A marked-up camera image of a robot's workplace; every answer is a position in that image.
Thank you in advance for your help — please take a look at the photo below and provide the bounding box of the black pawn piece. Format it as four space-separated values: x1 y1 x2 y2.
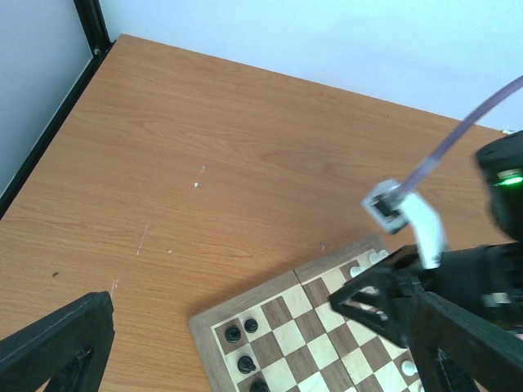
244 318 258 334

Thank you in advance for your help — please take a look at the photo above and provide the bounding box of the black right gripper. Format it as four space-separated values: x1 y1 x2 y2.
329 243 522 347

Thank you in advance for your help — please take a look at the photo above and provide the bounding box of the wooden chess board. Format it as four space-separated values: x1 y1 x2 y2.
189 234 388 391

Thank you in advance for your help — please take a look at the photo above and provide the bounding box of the black chess piece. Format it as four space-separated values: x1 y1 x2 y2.
249 379 270 392

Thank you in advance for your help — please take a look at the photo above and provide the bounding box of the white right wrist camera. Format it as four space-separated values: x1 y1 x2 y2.
361 179 448 270

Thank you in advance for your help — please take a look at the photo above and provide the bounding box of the black knight piece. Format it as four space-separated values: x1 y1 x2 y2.
237 355 257 374

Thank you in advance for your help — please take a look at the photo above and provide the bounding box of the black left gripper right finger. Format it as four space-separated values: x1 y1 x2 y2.
409 292 522 391

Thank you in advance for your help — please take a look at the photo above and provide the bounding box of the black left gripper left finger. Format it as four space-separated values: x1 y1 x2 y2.
1 291 115 391

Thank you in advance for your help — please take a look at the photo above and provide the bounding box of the black aluminium frame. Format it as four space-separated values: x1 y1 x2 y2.
1 1 113 213

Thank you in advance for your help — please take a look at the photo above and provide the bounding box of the black rook piece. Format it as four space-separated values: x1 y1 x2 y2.
225 325 242 344

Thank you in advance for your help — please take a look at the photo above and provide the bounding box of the white chess pieces row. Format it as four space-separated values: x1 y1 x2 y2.
342 246 423 391

